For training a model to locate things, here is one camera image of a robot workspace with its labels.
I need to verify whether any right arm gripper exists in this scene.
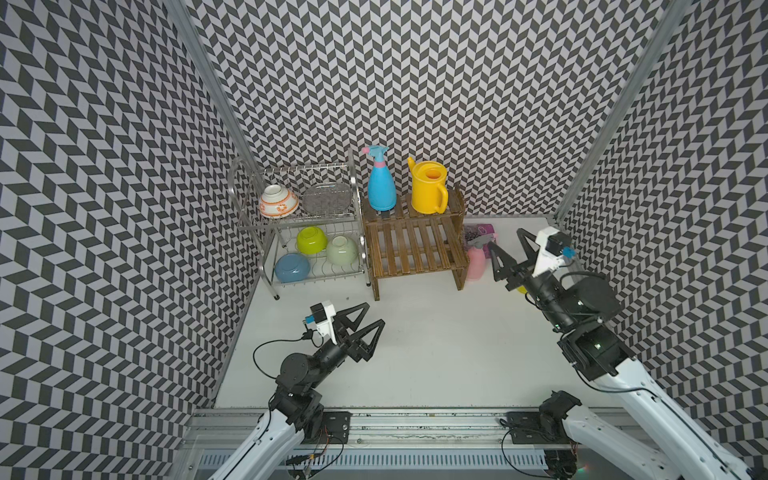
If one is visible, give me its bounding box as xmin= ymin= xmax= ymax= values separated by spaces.
xmin=486 ymin=227 xmax=571 ymax=330

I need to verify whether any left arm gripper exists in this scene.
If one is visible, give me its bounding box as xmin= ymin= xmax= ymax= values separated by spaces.
xmin=307 ymin=302 xmax=383 ymax=389

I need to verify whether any yellow watering can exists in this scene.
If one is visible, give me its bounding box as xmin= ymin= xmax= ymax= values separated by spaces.
xmin=407 ymin=157 xmax=449 ymax=215

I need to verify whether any blue spray bottle pink cap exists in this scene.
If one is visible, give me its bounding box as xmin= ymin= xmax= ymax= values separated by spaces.
xmin=361 ymin=145 xmax=397 ymax=212

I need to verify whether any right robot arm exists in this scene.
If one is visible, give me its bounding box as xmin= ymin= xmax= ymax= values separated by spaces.
xmin=355 ymin=227 xmax=767 ymax=479

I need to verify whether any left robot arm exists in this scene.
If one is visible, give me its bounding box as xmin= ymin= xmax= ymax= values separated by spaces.
xmin=212 ymin=301 xmax=385 ymax=479

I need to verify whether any wooden slatted shelf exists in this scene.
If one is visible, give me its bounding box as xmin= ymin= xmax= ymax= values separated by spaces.
xmin=362 ymin=187 xmax=469 ymax=301

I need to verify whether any purple packet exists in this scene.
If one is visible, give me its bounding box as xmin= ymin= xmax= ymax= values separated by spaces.
xmin=463 ymin=223 xmax=497 ymax=247

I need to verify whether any pale green ceramic bowl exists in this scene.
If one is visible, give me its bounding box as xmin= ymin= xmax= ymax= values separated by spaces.
xmin=326 ymin=235 xmax=358 ymax=267

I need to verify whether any blue ceramic bowl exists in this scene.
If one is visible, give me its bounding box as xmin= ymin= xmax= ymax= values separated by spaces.
xmin=274 ymin=253 xmax=311 ymax=283

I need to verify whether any lime green bowl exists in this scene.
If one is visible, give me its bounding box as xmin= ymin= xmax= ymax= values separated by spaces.
xmin=296 ymin=226 xmax=328 ymax=255

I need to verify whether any metal dish rack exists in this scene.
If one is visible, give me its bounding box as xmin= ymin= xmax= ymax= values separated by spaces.
xmin=225 ymin=149 xmax=368 ymax=300

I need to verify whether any grey patterned plate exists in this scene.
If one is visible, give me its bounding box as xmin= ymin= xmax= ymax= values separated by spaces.
xmin=302 ymin=183 xmax=352 ymax=216

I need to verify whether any white orange patterned bowl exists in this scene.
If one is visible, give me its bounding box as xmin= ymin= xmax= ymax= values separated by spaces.
xmin=259 ymin=184 xmax=299 ymax=219

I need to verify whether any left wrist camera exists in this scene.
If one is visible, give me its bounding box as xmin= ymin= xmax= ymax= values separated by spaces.
xmin=304 ymin=301 xmax=338 ymax=345

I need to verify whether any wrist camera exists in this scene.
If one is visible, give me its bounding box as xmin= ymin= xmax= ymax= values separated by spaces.
xmin=532 ymin=227 xmax=576 ymax=277
xmin=304 ymin=301 xmax=338 ymax=345

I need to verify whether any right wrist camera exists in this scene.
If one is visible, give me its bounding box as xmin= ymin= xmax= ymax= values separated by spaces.
xmin=532 ymin=227 xmax=576 ymax=277

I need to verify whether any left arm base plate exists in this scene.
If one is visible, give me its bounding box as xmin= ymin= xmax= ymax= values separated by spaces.
xmin=303 ymin=411 xmax=352 ymax=446

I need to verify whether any aluminium rail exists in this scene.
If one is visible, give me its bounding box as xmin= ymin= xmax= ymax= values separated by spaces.
xmin=173 ymin=406 xmax=661 ymax=480

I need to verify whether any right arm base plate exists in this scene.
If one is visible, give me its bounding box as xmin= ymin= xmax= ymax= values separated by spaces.
xmin=504 ymin=411 xmax=570 ymax=445

